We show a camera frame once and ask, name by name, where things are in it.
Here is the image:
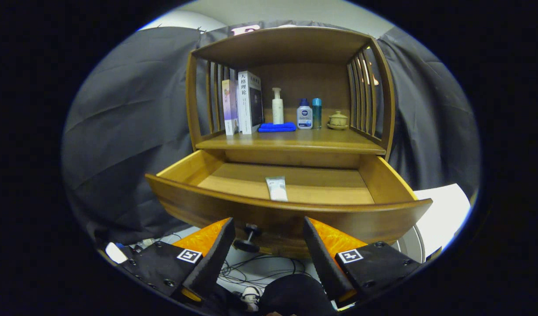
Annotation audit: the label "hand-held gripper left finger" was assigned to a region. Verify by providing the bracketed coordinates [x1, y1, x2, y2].
[119, 217, 236, 303]

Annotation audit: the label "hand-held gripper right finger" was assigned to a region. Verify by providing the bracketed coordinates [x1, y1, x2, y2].
[302, 216, 423, 308]

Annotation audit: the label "black drawer knob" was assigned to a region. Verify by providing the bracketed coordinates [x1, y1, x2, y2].
[233, 224, 261, 253]

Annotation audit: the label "brown wooden drawer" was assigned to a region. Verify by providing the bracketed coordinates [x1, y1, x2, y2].
[145, 149, 433, 259]

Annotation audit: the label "white cosmetic tube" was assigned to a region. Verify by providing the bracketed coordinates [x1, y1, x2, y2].
[265, 176, 289, 202]

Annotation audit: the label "wooden countertop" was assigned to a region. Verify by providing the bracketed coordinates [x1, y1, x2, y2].
[195, 127, 387, 155]

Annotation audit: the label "brown wooden cabinet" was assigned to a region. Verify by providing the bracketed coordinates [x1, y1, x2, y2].
[185, 26, 396, 163]

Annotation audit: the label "person's black trouser leg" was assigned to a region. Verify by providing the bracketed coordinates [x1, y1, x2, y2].
[258, 274, 337, 316]

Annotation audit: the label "person's white shoe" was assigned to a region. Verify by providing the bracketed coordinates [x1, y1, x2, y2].
[242, 286, 261, 312]

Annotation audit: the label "white power adapter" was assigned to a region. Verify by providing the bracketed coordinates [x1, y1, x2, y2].
[105, 242, 129, 265]

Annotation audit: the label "blue folded cloth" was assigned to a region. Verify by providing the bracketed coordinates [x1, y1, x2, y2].
[257, 122, 297, 133]

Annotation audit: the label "white bottle blue cap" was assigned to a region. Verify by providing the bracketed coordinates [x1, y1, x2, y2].
[296, 98, 314, 130]

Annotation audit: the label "purple book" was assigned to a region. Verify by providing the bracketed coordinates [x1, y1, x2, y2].
[221, 79, 239, 136]

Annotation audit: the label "white pump bottle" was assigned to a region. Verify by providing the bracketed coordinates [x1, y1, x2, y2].
[272, 87, 284, 125]

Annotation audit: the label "white grey book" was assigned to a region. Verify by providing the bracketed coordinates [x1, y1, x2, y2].
[237, 71, 264, 135]

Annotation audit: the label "black backdrop cloth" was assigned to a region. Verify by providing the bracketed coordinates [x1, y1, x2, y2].
[60, 20, 482, 246]

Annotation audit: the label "black floor cables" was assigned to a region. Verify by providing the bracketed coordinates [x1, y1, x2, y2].
[218, 255, 313, 294]

